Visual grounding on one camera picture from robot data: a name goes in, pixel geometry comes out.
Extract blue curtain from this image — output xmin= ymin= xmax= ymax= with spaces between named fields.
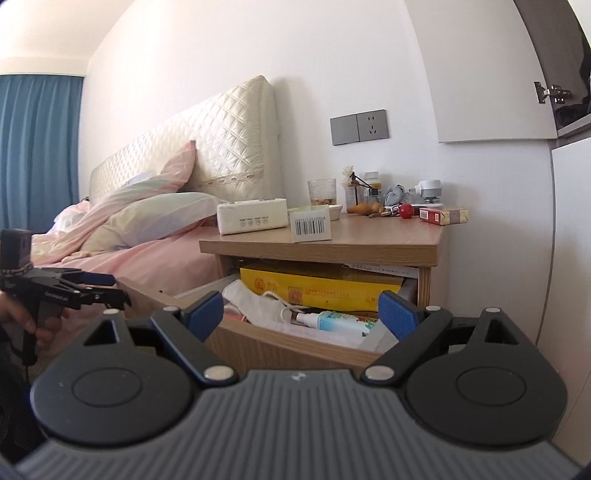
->
xmin=0 ymin=74 xmax=86 ymax=232

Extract cream quilted headboard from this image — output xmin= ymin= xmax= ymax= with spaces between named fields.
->
xmin=88 ymin=75 xmax=285 ymax=219

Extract pink striped pillow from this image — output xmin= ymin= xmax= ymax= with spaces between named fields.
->
xmin=90 ymin=141 xmax=198 ymax=219

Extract pink duvet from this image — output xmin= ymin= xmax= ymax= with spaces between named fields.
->
xmin=28 ymin=200 xmax=223 ymax=357

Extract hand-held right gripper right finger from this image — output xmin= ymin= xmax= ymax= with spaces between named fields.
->
xmin=362 ymin=290 xmax=523 ymax=386

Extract yellow flat box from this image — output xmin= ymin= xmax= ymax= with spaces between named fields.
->
xmin=239 ymin=267 xmax=406 ymax=313

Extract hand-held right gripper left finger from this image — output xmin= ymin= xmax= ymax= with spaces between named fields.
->
xmin=83 ymin=291 xmax=238 ymax=386

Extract white rectangular box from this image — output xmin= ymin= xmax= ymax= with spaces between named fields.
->
xmin=217 ymin=198 xmax=291 ymax=236

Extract metal cabinet hinge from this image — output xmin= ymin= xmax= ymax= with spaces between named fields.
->
xmin=534 ymin=81 xmax=572 ymax=105

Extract person's left hand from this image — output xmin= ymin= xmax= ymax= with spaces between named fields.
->
xmin=0 ymin=292 xmax=71 ymax=350

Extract grey plush toy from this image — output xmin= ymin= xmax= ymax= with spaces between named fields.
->
xmin=383 ymin=185 xmax=414 ymax=208

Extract white medicine bottle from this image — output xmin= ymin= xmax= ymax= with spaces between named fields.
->
xmin=364 ymin=172 xmax=383 ymax=204

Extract clear glass cup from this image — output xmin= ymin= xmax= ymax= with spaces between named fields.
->
xmin=308 ymin=178 xmax=338 ymax=207

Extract white cloth face mask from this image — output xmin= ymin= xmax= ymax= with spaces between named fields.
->
xmin=222 ymin=279 xmax=297 ymax=325

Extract wooden drawer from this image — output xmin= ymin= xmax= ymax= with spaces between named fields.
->
xmin=117 ymin=264 xmax=422 ymax=371

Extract white plug adapter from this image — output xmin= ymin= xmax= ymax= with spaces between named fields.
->
xmin=414 ymin=179 xmax=445 ymax=206

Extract grey wall socket panel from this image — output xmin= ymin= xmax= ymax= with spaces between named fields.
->
xmin=330 ymin=109 xmax=389 ymax=147

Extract red cigarette pack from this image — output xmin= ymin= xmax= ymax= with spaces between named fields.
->
xmin=419 ymin=208 xmax=469 ymax=226

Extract small barcode label box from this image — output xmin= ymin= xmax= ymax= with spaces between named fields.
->
xmin=288 ymin=205 xmax=333 ymax=243

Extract blue white spray bottle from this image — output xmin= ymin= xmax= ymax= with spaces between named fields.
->
xmin=290 ymin=310 xmax=380 ymax=339

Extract white paper sheets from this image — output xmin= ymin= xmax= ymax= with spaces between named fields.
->
xmin=350 ymin=261 xmax=419 ymax=280

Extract pale pastel pillow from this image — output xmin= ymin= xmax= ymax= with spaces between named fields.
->
xmin=81 ymin=191 xmax=230 ymax=257

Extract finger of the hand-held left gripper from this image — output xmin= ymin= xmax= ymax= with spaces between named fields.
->
xmin=59 ymin=268 xmax=117 ymax=289
xmin=65 ymin=285 xmax=133 ymax=312

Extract dark clothes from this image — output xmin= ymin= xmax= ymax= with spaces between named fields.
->
xmin=554 ymin=41 xmax=591 ymax=128

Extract reed diffuser bottle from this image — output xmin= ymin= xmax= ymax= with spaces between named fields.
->
xmin=342 ymin=167 xmax=371 ymax=211

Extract wooden nightstand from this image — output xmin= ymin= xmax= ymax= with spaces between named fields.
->
xmin=199 ymin=210 xmax=445 ymax=315

